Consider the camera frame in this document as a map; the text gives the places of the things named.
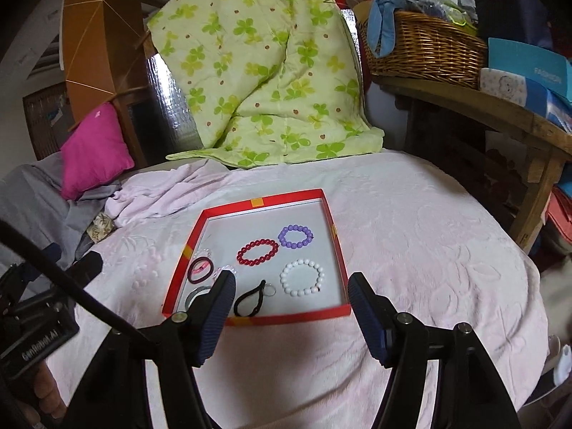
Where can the magenta pillow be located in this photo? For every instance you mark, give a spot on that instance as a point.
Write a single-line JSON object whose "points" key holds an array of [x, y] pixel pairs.
{"points": [[95, 154]]}

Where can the wicker basket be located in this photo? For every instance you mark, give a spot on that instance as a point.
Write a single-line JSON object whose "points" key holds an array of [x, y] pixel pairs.
{"points": [[430, 49]]}

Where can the grey cloth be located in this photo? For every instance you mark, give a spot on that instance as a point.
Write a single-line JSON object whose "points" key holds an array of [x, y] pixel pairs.
{"points": [[32, 203]]}

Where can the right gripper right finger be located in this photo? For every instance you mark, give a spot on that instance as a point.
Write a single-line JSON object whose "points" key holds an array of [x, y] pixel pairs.
{"points": [[469, 390]]}

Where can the floral patterned fabric piece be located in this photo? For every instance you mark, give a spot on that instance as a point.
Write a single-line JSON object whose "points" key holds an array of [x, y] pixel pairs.
{"points": [[100, 228]]}

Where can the silver foil insulation pad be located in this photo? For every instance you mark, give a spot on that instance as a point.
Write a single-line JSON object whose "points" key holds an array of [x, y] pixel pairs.
{"points": [[176, 121]]}

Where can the grey green bangle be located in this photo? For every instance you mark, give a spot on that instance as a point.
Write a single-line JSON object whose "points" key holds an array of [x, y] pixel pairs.
{"points": [[193, 295]]}

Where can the pink white blanket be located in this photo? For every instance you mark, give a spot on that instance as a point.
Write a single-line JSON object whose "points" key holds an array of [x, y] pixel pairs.
{"points": [[418, 237]]}

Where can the person's left hand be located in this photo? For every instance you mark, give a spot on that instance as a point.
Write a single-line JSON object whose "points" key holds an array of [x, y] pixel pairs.
{"points": [[42, 396]]}

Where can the green clover quilt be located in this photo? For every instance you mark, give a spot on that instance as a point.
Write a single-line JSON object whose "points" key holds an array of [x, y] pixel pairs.
{"points": [[266, 81]]}

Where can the blue cardboard box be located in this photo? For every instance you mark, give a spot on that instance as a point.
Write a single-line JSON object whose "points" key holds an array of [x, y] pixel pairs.
{"points": [[548, 76]]}

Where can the blue cloth in basket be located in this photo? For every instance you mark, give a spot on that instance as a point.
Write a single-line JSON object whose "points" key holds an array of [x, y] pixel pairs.
{"points": [[380, 36]]}

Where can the white floral box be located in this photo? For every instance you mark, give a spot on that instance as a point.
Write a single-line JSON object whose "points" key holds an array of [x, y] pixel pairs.
{"points": [[506, 86]]}

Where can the wooden side table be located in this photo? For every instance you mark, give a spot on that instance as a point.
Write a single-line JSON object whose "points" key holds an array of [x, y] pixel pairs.
{"points": [[507, 157]]}

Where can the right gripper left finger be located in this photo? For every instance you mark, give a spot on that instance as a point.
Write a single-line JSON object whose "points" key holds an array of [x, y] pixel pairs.
{"points": [[114, 392]]}

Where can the red cardboard box lid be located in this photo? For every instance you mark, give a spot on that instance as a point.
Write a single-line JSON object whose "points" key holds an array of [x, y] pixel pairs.
{"points": [[284, 253]]}

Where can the orange wooden headboard panel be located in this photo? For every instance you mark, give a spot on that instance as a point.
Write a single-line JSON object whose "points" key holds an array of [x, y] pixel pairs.
{"points": [[100, 51]]}

